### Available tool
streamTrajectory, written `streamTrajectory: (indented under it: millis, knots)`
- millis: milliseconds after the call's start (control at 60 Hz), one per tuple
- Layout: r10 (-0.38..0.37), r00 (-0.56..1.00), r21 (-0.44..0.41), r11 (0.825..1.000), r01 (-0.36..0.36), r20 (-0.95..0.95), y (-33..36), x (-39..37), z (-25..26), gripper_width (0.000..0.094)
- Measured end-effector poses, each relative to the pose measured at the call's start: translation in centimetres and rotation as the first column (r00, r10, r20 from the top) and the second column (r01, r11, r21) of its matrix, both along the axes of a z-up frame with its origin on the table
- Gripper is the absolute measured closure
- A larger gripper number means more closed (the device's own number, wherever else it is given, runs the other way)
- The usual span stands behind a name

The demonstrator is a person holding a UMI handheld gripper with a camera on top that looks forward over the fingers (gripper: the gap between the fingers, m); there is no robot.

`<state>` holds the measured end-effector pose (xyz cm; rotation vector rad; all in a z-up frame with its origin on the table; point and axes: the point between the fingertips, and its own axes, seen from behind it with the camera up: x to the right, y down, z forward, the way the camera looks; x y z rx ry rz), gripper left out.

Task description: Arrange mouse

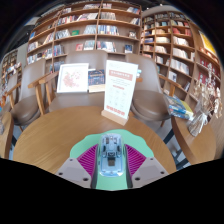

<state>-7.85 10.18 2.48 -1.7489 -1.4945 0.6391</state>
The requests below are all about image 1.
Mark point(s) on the large wooden bookshelf unit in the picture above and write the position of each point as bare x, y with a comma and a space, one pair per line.
83, 30

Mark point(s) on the small distant bookshelf unit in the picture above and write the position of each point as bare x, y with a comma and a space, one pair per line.
9, 66

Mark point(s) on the dark blue book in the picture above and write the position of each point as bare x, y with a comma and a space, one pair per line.
96, 78

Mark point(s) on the curved wooden bookshelf unit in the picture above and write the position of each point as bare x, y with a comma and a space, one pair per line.
180, 43

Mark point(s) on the stack of blue books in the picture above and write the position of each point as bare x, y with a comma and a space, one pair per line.
180, 108

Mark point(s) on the transparent white computer mouse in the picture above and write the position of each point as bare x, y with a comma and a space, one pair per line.
111, 156

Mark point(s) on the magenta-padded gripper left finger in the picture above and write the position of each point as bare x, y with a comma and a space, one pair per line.
76, 171

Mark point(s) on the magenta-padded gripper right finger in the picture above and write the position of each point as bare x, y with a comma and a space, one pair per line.
148, 171

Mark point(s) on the white framed floral picture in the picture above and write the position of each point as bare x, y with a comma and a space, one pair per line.
72, 78

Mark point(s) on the round wooden side table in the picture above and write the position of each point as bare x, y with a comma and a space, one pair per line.
6, 140

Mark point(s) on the white sign with wooden base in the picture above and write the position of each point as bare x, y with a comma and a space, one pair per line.
120, 90

